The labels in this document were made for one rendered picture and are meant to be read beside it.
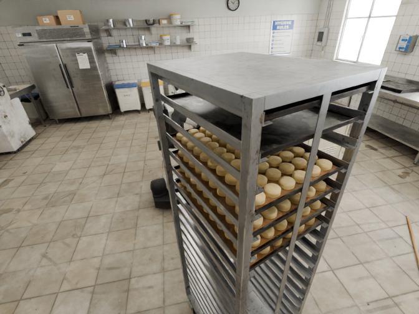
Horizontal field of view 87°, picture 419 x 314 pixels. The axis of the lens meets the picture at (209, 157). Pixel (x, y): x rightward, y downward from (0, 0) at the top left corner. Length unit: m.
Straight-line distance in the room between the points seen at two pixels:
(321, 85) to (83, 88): 5.68
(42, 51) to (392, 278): 6.51
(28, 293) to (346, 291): 2.71
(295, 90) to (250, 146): 0.15
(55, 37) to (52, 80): 0.87
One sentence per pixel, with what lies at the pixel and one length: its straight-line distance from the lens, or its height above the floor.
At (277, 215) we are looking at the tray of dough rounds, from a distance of 0.77.
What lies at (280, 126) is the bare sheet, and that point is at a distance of 0.69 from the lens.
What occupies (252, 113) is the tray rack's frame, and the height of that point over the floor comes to 1.79.
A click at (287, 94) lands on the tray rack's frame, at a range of 0.49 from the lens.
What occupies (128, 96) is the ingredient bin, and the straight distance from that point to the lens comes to 6.09.
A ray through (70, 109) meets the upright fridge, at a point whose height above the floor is 0.37.
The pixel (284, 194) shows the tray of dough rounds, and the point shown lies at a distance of 0.71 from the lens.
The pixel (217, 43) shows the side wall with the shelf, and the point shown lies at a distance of 6.65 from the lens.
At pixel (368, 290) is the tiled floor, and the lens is 2.52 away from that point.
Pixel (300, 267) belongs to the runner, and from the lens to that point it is 1.34.
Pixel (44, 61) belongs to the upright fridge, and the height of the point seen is 1.41.
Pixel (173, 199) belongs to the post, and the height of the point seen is 1.12.
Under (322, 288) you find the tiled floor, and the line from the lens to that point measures 2.36.
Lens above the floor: 1.94
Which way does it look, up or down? 31 degrees down
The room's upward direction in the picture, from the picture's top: 3 degrees counter-clockwise
